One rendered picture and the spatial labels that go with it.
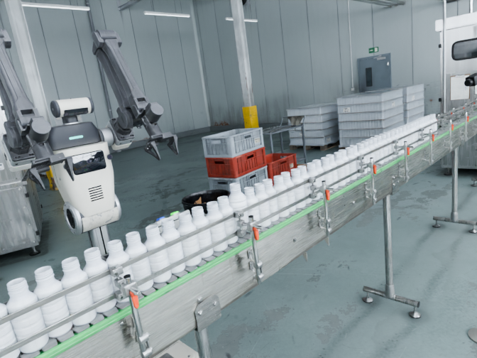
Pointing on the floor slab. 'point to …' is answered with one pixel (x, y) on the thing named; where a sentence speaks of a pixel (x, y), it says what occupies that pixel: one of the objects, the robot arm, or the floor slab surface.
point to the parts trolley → (282, 137)
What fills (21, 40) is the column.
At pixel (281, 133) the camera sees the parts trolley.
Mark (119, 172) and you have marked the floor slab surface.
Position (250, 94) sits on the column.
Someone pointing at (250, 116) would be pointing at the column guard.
